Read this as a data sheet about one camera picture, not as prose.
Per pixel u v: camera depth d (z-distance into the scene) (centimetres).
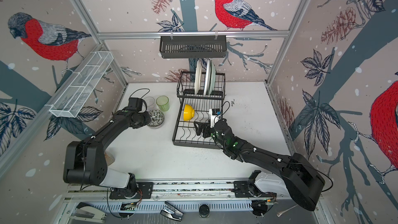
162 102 103
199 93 83
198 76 78
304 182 41
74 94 74
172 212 67
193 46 107
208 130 70
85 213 68
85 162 43
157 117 95
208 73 74
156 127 92
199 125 71
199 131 71
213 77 78
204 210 61
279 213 68
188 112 93
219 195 73
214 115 69
